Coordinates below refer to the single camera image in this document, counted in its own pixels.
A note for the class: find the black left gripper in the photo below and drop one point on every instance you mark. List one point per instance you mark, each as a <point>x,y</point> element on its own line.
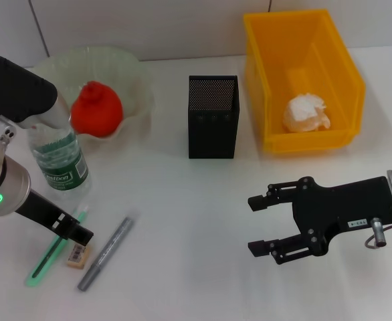
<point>40,210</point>

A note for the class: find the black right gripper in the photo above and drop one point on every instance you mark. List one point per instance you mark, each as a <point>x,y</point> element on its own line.
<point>343,207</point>

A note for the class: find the clear bottle with green label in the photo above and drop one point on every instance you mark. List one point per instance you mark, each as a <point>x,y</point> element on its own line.
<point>62,164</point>

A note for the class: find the white paper ball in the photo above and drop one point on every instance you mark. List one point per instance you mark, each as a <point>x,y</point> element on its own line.
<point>303,113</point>

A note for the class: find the beige eraser with barcode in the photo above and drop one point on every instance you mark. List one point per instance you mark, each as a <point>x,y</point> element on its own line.
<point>79,259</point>

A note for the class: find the grey marker pen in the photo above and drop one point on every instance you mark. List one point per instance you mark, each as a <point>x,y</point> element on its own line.
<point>89,279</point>

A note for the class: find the green utility knife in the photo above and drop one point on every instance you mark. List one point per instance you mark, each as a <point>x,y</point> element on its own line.
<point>31,283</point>

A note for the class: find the black mesh pen holder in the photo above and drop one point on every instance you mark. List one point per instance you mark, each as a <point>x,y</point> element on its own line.
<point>212,140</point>

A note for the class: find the pale green glass fruit plate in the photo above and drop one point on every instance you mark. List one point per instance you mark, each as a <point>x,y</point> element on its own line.
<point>115,73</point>

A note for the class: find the yellow plastic bin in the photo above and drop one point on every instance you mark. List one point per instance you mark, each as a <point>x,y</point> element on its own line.
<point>299,142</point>

